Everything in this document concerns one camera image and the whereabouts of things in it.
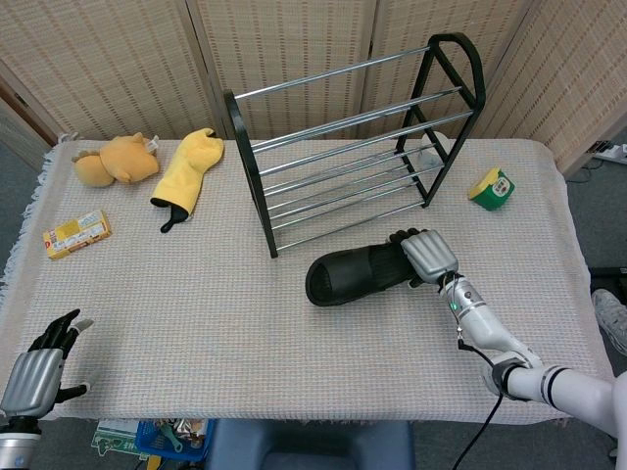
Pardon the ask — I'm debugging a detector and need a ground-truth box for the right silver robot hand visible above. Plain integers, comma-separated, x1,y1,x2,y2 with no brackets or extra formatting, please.
389,227,460,288

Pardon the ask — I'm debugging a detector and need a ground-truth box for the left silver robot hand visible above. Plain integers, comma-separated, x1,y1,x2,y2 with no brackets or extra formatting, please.
0,308,94,420

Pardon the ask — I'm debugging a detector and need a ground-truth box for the black rubber slide sandal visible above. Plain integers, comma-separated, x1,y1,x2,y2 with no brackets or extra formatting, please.
305,243,417,307

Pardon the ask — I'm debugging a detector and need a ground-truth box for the black metal shoe rack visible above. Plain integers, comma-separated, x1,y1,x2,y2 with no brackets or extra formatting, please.
223,32,486,259

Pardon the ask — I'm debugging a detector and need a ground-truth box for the green container with yellow lid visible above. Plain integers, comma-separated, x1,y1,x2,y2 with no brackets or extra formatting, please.
467,166,516,212

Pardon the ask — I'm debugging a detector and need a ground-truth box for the green printed paper box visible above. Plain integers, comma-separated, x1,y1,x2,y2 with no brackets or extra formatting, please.
91,420,141,456

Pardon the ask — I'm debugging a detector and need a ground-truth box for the blue plastic basket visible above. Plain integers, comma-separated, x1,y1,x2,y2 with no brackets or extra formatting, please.
134,419,217,464

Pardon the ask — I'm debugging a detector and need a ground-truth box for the yellow snack box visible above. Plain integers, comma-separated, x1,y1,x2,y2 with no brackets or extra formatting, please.
42,210,114,259

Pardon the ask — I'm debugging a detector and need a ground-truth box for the shiny snack bag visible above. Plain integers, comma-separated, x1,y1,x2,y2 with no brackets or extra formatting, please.
173,419,208,447

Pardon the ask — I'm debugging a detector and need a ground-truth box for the beige woven tablecloth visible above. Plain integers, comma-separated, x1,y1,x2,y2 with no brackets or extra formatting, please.
0,131,613,425

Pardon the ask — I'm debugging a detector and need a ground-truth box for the white sneaker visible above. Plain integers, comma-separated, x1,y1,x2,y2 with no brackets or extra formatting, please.
591,288,627,353

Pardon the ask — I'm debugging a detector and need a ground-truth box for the white power strip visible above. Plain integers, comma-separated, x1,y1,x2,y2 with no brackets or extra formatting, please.
590,140,627,165

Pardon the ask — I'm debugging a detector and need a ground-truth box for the blue padded chair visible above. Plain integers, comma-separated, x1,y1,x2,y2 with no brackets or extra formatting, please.
208,419,415,470

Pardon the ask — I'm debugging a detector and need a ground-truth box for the yellow plush bear toy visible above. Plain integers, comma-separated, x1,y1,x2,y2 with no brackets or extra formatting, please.
72,132,162,188

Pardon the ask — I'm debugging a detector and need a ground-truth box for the yellow oven mitt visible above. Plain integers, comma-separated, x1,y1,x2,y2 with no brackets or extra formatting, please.
149,127,225,233

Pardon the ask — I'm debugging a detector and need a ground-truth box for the bamboo folding screen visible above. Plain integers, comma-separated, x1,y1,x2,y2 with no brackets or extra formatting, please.
0,0,627,175

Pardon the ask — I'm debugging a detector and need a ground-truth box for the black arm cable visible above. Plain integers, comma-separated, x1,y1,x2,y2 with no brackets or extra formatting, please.
453,337,510,470

